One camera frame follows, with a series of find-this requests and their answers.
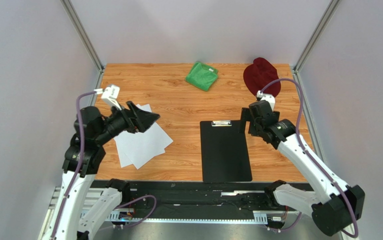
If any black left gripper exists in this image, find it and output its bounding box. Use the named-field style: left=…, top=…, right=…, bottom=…
left=96, top=99, right=161, bottom=144

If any black clipboard folder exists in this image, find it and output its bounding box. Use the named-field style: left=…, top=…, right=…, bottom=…
left=200, top=120, right=253, bottom=183

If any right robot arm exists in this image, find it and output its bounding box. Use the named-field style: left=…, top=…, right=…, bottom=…
left=239, top=99, right=366, bottom=237

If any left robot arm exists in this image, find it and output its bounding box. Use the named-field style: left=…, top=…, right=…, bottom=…
left=42, top=101, right=160, bottom=240

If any dark red hat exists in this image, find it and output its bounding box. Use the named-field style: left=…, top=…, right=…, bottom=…
left=243, top=57, right=279, bottom=96

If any green folded cloth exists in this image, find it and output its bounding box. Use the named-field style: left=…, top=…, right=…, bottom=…
left=185, top=61, right=219, bottom=92

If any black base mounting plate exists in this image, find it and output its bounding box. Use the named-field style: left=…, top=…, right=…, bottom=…
left=89, top=179, right=314, bottom=221

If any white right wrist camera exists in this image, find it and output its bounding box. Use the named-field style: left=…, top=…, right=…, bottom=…
left=255, top=90, right=276, bottom=110

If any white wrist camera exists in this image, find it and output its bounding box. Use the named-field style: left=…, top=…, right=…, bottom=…
left=93, top=84, right=122, bottom=110
left=255, top=90, right=276, bottom=110

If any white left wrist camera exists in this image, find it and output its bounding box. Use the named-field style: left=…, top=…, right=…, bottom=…
left=93, top=84, right=122, bottom=110

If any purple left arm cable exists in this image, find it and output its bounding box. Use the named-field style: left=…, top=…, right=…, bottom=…
left=49, top=90, right=104, bottom=239

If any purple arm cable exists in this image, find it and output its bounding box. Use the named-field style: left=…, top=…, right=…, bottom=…
left=259, top=78, right=359, bottom=239
left=49, top=90, right=104, bottom=239

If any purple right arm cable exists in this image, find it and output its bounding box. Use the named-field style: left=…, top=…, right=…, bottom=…
left=259, top=78, right=359, bottom=239

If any aluminium frame rail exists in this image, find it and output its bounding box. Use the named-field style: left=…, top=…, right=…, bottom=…
left=38, top=186, right=355, bottom=240

